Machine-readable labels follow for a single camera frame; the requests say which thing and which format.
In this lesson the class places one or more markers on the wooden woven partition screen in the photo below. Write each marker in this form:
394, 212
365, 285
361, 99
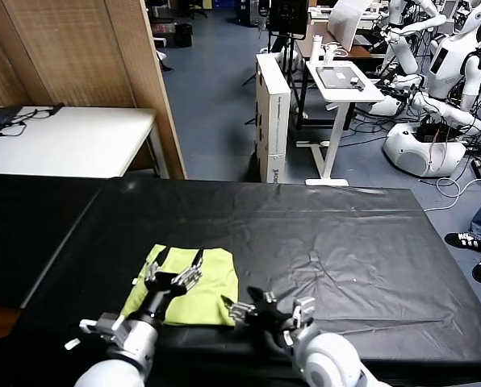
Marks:
83, 52

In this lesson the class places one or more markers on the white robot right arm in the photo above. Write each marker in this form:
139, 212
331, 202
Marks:
333, 359

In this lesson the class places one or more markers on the large white humanoid robot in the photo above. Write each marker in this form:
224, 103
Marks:
447, 68

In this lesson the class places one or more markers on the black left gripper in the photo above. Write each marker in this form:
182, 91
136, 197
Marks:
160, 296

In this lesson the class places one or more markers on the white rectangular table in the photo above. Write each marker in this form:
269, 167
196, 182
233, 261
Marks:
71, 141

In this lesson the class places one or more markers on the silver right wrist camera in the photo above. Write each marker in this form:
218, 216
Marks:
304, 310

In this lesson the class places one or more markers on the white standing desk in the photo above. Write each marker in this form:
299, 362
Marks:
346, 93

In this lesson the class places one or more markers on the yellow-green printed t-shirt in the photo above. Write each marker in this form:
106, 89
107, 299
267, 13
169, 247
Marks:
216, 290

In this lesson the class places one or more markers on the black storage crate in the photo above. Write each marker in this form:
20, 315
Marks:
182, 35

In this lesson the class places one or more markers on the white water bottle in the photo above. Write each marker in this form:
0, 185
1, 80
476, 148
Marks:
316, 50

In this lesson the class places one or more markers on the white humanoid robot raised arm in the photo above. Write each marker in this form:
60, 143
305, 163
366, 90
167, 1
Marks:
405, 52

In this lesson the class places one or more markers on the black power bar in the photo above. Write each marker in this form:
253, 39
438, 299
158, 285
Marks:
56, 109

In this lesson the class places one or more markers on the black monitor on stand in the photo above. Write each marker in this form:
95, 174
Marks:
288, 16

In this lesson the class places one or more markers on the white cup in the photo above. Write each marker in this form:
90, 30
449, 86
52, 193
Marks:
330, 55

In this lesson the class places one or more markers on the white shoe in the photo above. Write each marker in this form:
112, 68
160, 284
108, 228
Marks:
162, 60

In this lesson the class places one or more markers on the black adapter on laptop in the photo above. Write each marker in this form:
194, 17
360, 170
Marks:
358, 83

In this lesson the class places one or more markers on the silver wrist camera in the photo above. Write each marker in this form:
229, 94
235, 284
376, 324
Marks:
304, 310
111, 326

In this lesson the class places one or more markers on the brown wooden desk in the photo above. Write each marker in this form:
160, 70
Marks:
364, 51

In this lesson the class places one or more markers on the grey closed laptop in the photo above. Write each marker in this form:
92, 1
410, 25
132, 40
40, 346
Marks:
335, 76

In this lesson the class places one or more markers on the tall white cardboard box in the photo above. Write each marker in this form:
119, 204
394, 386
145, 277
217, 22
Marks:
280, 121

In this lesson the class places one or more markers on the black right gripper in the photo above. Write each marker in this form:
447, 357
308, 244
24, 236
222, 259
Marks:
270, 318

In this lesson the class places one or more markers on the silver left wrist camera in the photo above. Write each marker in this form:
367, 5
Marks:
111, 326

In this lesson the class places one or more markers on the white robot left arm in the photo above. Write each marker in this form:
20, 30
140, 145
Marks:
119, 363

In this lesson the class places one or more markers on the white curved panel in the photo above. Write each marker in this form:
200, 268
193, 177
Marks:
344, 24

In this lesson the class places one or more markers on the black plastic tablecloth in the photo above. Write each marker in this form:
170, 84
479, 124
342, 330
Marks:
325, 242

